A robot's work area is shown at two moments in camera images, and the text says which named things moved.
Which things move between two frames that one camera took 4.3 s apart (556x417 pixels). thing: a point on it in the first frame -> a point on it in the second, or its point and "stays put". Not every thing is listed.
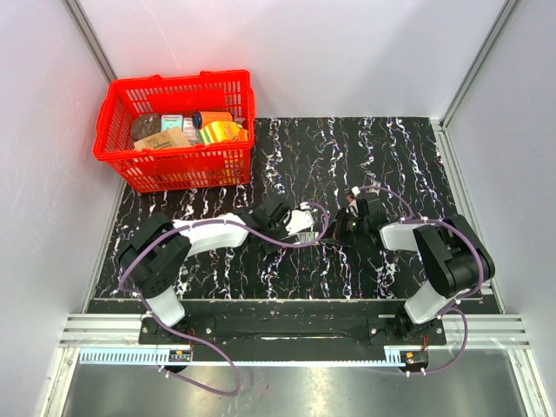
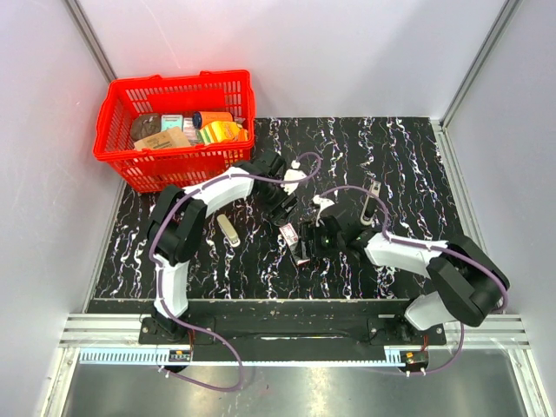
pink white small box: (191, 133) stays put
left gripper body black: (277, 231) -> (271, 201)
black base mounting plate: (292, 333) stays put
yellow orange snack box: (221, 131) stays put
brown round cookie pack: (145, 125) stays put
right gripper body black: (347, 228) -> (323, 242)
